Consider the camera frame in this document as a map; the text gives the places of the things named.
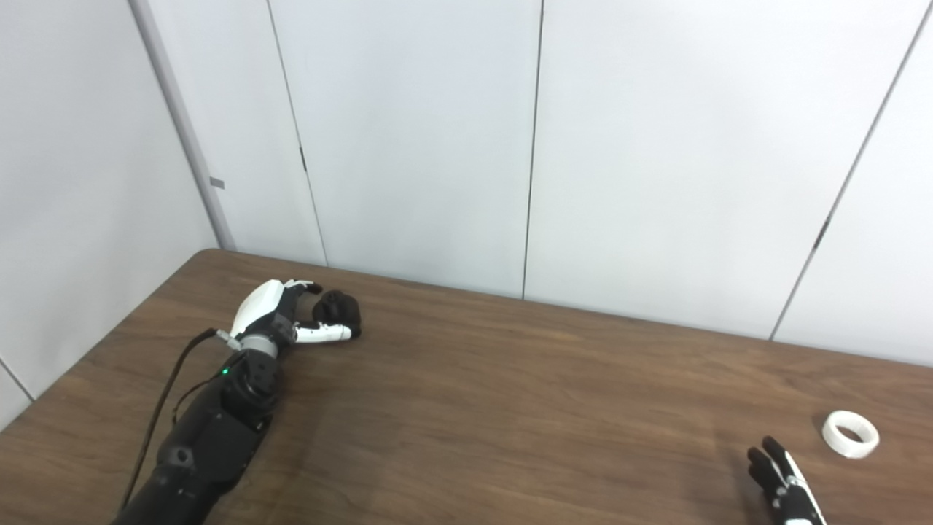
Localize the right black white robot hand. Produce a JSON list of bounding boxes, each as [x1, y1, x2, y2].
[[746, 436, 828, 525]]

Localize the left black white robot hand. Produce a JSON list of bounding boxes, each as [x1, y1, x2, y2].
[[228, 279, 353, 351]]

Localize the white ring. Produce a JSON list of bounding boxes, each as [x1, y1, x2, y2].
[[821, 410, 881, 460]]

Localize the round black part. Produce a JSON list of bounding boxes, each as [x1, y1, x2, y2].
[[312, 290, 362, 340]]

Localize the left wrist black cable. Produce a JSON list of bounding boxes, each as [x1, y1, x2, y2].
[[120, 328, 235, 511]]

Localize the gray wall corner post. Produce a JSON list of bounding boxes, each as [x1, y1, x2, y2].
[[128, 0, 238, 252]]

